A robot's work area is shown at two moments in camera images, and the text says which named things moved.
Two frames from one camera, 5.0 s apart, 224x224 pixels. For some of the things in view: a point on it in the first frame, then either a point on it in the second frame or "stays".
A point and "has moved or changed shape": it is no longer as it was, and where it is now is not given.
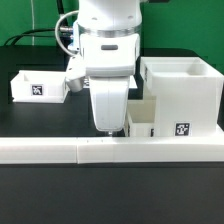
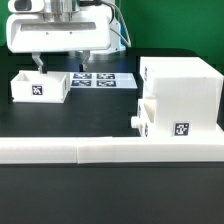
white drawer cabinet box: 186,94 stays
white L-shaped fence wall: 112,149 stays
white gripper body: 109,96 to 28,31
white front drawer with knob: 142,118 has moved or changed shape
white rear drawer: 38,86 stays
